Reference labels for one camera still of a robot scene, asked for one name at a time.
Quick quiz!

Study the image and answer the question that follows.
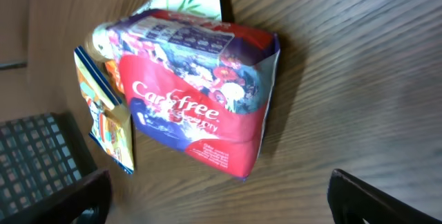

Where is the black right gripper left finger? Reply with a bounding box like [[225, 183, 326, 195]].
[[1, 169, 112, 224]]

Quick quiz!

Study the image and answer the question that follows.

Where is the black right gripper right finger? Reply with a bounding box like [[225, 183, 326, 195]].
[[327, 169, 441, 224]]

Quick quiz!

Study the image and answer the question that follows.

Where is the yellow wet wipes pack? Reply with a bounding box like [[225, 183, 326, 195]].
[[74, 46, 135, 174]]

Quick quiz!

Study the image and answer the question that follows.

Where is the red purple pad pack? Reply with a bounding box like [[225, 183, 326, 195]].
[[88, 9, 280, 178]]

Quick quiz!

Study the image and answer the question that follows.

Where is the white tube gold cap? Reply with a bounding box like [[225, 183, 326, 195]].
[[84, 0, 222, 62]]

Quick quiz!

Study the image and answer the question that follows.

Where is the small orange snack packet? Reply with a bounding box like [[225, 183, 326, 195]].
[[104, 60, 124, 94]]

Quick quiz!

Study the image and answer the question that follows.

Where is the grey plastic mesh basket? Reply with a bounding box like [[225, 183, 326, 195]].
[[1, 112, 97, 220]]

